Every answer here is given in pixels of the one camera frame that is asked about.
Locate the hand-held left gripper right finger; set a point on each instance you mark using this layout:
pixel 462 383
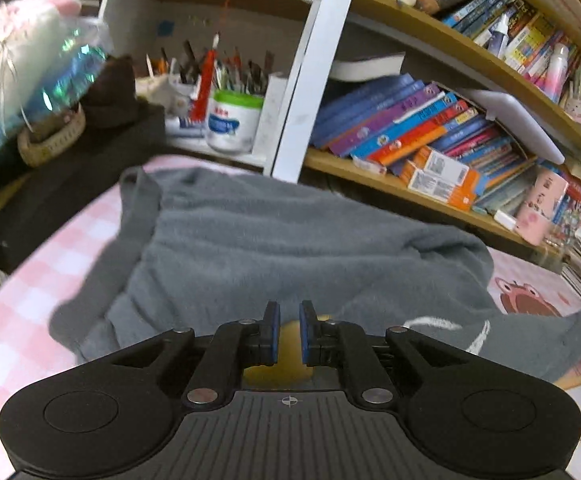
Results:
pixel 306 336

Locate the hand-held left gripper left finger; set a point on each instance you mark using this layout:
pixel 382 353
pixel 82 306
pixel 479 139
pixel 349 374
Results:
pixel 271 335

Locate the grey fleece sweater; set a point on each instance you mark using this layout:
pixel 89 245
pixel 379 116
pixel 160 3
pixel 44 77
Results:
pixel 270 240

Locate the pink cup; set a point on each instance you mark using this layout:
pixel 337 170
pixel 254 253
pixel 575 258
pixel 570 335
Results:
pixel 540 205

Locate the wooden bookshelf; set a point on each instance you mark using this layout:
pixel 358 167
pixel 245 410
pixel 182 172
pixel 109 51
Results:
pixel 410 180

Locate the orange and white box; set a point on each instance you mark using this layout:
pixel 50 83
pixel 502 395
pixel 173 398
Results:
pixel 438 190
pixel 445 162

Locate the white jar with green lid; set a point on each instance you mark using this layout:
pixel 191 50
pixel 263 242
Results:
pixel 234 120

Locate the white flat folder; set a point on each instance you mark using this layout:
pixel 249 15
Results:
pixel 515 120

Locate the stack of leaning colourful books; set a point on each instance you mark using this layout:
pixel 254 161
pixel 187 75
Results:
pixel 410 120

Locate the pink checkered bed sheet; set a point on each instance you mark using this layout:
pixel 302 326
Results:
pixel 30 305

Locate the white shelf cabinet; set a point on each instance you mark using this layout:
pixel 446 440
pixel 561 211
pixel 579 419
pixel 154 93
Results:
pixel 305 90

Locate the black box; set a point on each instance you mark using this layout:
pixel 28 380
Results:
pixel 70 185

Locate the white and pink bottle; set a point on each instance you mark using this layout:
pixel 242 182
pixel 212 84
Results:
pixel 556 72

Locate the red hanging pen ornament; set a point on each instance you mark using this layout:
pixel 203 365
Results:
pixel 205 85

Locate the white pen holder with pens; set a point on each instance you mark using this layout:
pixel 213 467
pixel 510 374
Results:
pixel 185 90

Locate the white book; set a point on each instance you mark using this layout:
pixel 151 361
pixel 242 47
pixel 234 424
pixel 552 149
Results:
pixel 368 67

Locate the dark brown cloth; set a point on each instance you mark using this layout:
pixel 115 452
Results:
pixel 113 90

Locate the woven basket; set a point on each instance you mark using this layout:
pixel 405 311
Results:
pixel 50 142

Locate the row of upright books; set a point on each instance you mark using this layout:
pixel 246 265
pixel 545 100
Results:
pixel 495 15

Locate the iridescent plastic bag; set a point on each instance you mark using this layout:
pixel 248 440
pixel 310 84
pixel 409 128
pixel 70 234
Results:
pixel 65 75

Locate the white and pink plush bag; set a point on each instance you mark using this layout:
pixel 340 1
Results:
pixel 15 45

